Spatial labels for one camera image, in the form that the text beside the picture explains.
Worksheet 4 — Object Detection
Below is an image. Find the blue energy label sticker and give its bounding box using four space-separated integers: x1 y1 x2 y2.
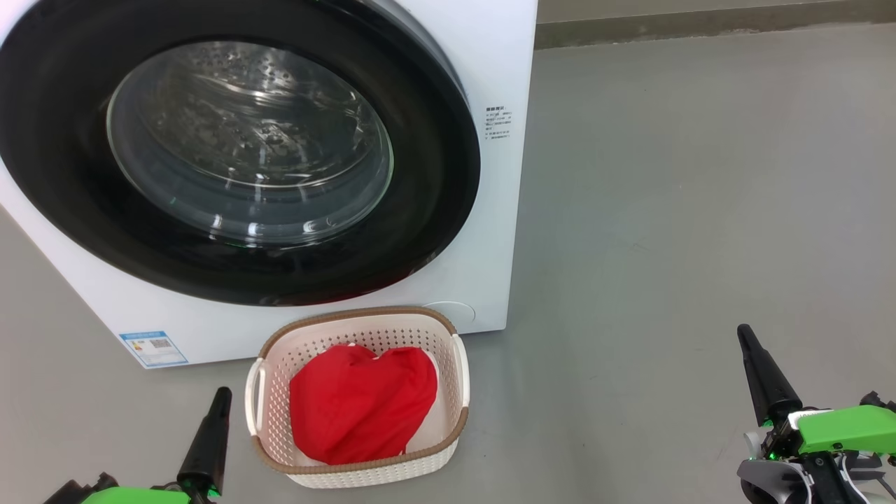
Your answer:
119 331 188 369

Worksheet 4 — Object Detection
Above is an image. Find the white front-load washing machine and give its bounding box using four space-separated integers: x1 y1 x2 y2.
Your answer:
0 0 538 370

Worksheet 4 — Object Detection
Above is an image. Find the red and white garment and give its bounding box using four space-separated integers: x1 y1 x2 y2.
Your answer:
289 343 439 466

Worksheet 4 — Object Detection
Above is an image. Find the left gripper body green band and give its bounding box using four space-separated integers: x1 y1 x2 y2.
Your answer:
42 472 223 504

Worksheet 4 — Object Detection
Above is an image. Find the cream perforated laundry basket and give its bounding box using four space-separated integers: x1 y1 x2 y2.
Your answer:
244 306 470 489

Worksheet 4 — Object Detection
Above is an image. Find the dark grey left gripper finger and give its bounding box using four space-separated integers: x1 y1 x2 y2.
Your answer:
176 386 233 496

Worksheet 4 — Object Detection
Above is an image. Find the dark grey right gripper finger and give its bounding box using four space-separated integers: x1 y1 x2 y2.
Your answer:
736 323 804 426

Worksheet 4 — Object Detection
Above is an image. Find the round black glass washer door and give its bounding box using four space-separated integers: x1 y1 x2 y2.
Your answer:
0 0 482 307

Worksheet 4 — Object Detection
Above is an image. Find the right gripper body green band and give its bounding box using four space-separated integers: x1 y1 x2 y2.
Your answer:
759 391 896 463

